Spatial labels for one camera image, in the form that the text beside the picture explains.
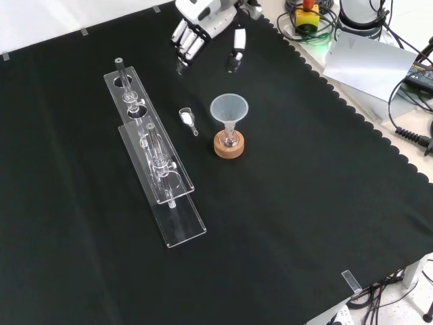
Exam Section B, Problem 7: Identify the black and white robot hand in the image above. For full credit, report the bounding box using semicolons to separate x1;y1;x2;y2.
170;0;248;74

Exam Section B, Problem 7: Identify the clear glass weighing funnel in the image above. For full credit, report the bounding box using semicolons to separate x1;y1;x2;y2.
178;107;200;137

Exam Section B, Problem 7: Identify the translucent plastic funnel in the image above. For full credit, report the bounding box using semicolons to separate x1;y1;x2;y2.
209;94;250;137

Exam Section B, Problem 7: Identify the clear acrylic funnel stand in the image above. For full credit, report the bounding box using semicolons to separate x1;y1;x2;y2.
103;57;208;250

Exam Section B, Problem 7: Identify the yellow stop button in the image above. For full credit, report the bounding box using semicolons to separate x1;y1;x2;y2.
294;0;321;35

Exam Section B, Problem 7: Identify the small round-bottom glass flask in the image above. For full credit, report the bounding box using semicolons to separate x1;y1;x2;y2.
218;125;241;148

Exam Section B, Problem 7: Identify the pale board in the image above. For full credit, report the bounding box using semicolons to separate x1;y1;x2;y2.
323;30;420;103

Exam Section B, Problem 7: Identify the black bench cloth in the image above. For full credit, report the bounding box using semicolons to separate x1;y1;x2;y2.
0;0;433;325

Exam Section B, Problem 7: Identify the black power adapter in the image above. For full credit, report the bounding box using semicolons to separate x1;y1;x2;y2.
404;62;433;96

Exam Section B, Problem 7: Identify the white power strip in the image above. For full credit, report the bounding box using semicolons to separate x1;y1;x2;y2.
323;304;353;325

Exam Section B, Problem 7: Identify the cork ring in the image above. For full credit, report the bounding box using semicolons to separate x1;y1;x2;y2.
213;130;246;159

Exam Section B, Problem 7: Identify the black cable with ribbed plug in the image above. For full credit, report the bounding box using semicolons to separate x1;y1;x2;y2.
388;76;433;157

